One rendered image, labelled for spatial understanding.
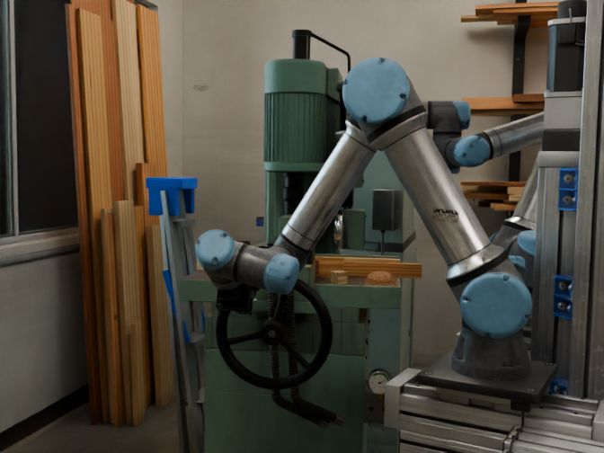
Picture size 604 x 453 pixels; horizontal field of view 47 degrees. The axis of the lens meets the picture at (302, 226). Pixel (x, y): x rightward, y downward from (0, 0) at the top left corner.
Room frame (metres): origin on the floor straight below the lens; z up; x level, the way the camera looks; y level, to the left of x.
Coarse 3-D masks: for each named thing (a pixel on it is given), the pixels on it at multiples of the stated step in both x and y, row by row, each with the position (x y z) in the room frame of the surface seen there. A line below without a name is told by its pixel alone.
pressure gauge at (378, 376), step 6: (372, 372) 1.74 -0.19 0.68; (378, 372) 1.73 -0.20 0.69; (384, 372) 1.73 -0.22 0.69; (372, 378) 1.74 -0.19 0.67; (378, 378) 1.73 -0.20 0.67; (384, 378) 1.73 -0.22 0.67; (390, 378) 1.73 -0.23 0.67; (372, 384) 1.74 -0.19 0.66; (378, 384) 1.73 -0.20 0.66; (384, 384) 1.73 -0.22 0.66; (372, 390) 1.73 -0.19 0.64; (378, 390) 1.73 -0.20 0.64; (384, 390) 1.73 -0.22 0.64; (378, 396) 1.75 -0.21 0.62
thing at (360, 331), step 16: (208, 320) 1.85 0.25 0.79; (240, 320) 1.84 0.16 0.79; (256, 320) 1.84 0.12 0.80; (368, 320) 2.07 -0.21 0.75; (208, 336) 1.85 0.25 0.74; (304, 336) 1.82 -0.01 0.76; (320, 336) 1.81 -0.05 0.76; (336, 336) 1.81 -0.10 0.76; (352, 336) 1.80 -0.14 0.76; (304, 352) 1.82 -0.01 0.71; (336, 352) 1.81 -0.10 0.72; (352, 352) 1.80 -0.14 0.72
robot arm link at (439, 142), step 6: (438, 132) 1.83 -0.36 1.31; (444, 132) 1.82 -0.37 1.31; (450, 132) 1.82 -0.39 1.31; (456, 132) 1.82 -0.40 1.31; (432, 138) 1.86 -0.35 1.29; (438, 138) 1.83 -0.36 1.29; (444, 138) 1.82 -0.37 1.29; (450, 138) 1.80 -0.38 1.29; (438, 144) 1.83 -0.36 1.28; (444, 144) 1.79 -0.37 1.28; (444, 150) 1.78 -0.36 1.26; (444, 156) 1.78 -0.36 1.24; (450, 168) 1.82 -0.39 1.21; (456, 168) 1.82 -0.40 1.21
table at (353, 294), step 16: (192, 272) 1.98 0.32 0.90; (192, 288) 1.86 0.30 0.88; (208, 288) 1.85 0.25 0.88; (320, 288) 1.82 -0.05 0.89; (336, 288) 1.81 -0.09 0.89; (352, 288) 1.80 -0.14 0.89; (368, 288) 1.80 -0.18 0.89; (384, 288) 1.80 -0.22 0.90; (400, 288) 1.79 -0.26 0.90; (256, 304) 1.74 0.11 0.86; (304, 304) 1.72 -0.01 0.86; (336, 304) 1.81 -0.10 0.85; (352, 304) 1.80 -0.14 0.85; (368, 304) 1.80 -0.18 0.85; (384, 304) 1.79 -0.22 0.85
